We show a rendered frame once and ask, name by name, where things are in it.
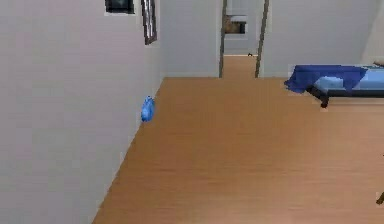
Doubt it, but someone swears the dark blue blanket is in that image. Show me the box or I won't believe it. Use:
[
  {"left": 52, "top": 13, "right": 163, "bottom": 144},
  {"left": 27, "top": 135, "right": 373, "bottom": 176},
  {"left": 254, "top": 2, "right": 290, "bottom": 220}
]
[{"left": 284, "top": 64, "right": 369, "bottom": 94}]

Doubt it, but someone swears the dark framed picture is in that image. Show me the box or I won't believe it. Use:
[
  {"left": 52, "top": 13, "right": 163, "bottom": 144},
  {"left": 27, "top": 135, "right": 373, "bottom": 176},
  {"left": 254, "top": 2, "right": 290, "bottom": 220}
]
[{"left": 104, "top": 0, "right": 136, "bottom": 15}]

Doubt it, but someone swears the brown framed picture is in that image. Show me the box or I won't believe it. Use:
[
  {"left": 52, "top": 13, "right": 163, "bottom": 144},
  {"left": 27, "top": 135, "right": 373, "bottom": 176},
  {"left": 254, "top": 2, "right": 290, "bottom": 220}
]
[{"left": 223, "top": 14, "right": 248, "bottom": 35}]

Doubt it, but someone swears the black frame bed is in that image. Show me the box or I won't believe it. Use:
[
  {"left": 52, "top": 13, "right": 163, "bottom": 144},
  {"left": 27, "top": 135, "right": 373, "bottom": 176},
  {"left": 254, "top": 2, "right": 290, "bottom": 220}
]
[{"left": 305, "top": 57, "right": 384, "bottom": 109}]

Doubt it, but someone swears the blue bag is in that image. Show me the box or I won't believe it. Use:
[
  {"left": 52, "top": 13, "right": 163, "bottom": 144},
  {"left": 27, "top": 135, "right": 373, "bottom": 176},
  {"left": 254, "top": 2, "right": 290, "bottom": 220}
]
[{"left": 140, "top": 95, "right": 156, "bottom": 123}]

